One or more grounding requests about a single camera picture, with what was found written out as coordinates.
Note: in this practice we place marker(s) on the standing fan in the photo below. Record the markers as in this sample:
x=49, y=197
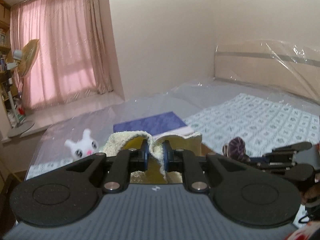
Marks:
x=27, y=60

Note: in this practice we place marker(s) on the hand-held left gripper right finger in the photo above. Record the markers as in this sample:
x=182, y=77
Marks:
x=166, y=158

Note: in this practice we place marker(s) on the blue and white flat box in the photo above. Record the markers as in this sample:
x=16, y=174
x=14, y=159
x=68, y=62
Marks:
x=152, y=122

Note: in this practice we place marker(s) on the white plush bunny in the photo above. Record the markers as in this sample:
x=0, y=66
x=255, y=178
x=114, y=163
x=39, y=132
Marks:
x=80, y=150

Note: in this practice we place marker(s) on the pink curtain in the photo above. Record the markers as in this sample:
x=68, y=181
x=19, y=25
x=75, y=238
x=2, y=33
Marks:
x=57, y=42

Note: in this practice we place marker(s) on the clear plastic sheet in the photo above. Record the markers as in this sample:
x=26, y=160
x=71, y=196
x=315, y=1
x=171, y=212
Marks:
x=150, y=105

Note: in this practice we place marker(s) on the wooden bookshelf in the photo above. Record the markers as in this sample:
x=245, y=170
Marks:
x=5, y=55

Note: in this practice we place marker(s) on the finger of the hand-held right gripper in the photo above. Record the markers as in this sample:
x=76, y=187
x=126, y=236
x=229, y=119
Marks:
x=275, y=167
x=287, y=150

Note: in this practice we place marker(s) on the person's right hand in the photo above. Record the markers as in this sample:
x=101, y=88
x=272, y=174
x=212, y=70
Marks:
x=311, y=195

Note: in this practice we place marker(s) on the beige bed headboard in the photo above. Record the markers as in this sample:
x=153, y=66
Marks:
x=250, y=67

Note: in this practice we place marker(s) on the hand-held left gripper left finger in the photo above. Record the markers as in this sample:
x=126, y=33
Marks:
x=145, y=156

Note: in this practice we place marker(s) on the green floral printed cloth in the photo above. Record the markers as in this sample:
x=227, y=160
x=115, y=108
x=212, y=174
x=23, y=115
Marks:
x=262, y=120

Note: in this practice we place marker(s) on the red white toy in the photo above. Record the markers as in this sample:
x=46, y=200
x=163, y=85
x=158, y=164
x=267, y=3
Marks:
x=21, y=113

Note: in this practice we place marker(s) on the red white patterned clothing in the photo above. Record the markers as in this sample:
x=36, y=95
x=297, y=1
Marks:
x=305, y=232

